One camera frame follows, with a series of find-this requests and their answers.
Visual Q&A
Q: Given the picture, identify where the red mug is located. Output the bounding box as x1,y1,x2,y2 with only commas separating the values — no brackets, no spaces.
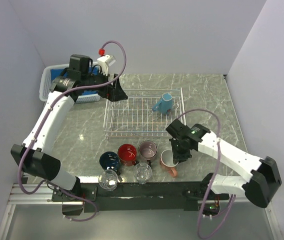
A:
117,143,137,167

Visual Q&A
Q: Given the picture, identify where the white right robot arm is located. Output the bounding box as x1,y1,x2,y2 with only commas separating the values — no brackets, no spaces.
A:
166,119,282,208

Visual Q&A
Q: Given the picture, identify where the clear glass cup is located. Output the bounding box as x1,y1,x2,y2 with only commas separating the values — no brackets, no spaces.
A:
98,169,118,191
134,162,152,184

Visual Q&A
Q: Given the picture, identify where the aluminium frame rail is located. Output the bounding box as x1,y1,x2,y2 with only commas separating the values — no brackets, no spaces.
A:
7,184,81,205

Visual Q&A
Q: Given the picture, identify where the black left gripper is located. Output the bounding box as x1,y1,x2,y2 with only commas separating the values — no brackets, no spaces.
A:
82,67,128,102

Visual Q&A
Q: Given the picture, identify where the dark blue mug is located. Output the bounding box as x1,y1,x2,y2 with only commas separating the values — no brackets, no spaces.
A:
99,151,121,176

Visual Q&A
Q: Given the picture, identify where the black table edge rail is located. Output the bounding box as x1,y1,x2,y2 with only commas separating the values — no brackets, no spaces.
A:
51,181,230,213

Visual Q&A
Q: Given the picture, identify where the blue cloth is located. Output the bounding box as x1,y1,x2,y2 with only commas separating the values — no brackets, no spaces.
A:
50,66,99,96

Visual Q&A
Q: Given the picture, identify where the clear glass cup right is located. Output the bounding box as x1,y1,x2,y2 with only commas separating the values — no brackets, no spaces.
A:
134,162,152,184

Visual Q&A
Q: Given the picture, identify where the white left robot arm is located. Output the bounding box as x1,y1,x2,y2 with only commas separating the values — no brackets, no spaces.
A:
10,54,127,201

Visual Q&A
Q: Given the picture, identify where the clear glass cup left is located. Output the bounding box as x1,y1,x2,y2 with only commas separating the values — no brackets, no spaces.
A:
98,169,118,191

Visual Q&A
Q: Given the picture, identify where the white wire dish rack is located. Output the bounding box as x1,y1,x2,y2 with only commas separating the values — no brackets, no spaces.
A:
103,88,185,139

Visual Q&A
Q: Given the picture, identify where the white plastic basket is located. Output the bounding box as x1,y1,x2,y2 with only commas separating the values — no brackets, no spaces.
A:
39,63,101,104

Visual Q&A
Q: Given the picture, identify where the light blue mug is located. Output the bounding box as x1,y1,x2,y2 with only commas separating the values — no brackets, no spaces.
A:
152,92,173,115

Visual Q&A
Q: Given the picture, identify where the purple mug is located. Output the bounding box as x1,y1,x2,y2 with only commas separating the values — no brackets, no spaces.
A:
138,140,157,166

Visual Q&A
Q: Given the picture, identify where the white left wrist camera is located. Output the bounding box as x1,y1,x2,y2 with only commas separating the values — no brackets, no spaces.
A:
97,48,116,76

